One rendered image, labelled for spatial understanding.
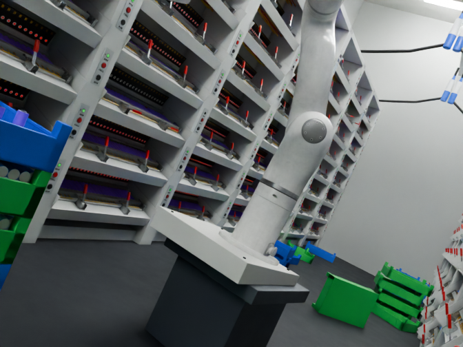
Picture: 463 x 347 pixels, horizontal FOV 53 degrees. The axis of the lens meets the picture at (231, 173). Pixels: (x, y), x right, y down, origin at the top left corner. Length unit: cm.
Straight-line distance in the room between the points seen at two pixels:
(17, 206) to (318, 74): 87
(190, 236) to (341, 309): 151
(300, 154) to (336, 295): 138
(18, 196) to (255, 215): 69
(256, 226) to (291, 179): 16
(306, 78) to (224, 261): 56
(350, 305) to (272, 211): 139
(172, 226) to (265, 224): 25
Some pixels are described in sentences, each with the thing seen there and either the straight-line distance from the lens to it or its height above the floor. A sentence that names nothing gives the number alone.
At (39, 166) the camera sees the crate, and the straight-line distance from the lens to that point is 77.
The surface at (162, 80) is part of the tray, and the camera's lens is 184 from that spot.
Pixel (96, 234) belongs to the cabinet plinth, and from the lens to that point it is 198.
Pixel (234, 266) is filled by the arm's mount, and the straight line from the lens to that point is 110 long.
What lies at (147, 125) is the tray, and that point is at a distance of 185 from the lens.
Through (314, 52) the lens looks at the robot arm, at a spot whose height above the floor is 90.
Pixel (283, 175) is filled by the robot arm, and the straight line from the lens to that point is 127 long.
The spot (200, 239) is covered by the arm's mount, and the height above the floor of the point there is 32.
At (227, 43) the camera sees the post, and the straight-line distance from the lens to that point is 216.
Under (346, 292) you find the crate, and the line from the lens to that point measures 254.
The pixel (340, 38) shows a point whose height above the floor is 163.
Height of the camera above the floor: 54
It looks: 2 degrees down
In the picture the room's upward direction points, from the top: 25 degrees clockwise
